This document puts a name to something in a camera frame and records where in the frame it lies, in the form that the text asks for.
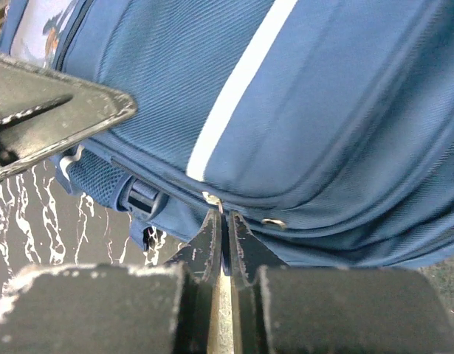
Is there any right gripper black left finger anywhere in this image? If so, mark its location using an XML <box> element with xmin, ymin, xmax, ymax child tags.
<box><xmin>0</xmin><ymin>209</ymin><xmax>222</xmax><ymax>353</ymax></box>

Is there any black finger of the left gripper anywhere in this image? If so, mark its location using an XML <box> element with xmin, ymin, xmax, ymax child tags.
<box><xmin>0</xmin><ymin>53</ymin><xmax>137</xmax><ymax>182</ymax></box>

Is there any navy blue student backpack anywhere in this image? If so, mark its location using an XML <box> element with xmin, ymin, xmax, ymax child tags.
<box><xmin>0</xmin><ymin>1</ymin><xmax>454</xmax><ymax>268</ymax></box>

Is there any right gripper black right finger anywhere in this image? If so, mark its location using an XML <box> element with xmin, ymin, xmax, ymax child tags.
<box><xmin>228</xmin><ymin>212</ymin><xmax>454</xmax><ymax>353</ymax></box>

